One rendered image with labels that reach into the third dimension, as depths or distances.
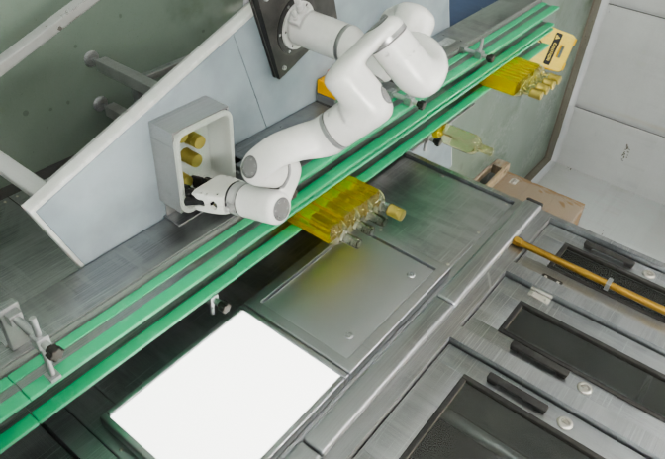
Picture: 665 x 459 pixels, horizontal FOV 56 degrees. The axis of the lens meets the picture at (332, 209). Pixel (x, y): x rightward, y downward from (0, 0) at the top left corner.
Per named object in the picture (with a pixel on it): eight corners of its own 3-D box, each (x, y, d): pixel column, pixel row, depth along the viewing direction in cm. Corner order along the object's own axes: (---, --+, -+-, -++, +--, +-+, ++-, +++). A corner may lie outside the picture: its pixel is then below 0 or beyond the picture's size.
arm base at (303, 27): (270, 18, 154) (321, 38, 147) (299, -20, 157) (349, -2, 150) (290, 57, 168) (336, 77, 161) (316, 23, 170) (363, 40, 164)
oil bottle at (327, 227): (276, 216, 175) (336, 249, 165) (276, 199, 171) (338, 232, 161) (289, 206, 178) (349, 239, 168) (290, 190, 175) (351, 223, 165)
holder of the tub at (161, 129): (162, 217, 157) (183, 230, 154) (147, 121, 140) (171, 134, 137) (213, 187, 168) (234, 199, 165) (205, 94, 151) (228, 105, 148)
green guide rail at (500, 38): (264, 177, 162) (288, 189, 158) (264, 173, 161) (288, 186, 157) (541, 4, 273) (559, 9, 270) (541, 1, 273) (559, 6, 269)
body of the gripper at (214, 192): (228, 224, 138) (194, 214, 145) (259, 203, 145) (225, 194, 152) (220, 194, 135) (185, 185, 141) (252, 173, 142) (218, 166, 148)
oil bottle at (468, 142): (423, 136, 232) (487, 162, 220) (425, 123, 229) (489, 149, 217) (430, 129, 236) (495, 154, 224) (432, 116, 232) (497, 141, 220)
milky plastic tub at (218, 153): (159, 202, 154) (184, 217, 150) (147, 122, 140) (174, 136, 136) (213, 172, 165) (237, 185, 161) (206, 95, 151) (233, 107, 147)
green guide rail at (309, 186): (265, 200, 166) (288, 212, 163) (265, 197, 166) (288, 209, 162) (536, 20, 278) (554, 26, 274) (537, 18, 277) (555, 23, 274)
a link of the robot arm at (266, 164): (341, 115, 131) (271, 164, 141) (303, 102, 120) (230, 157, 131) (355, 149, 128) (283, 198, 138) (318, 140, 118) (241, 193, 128)
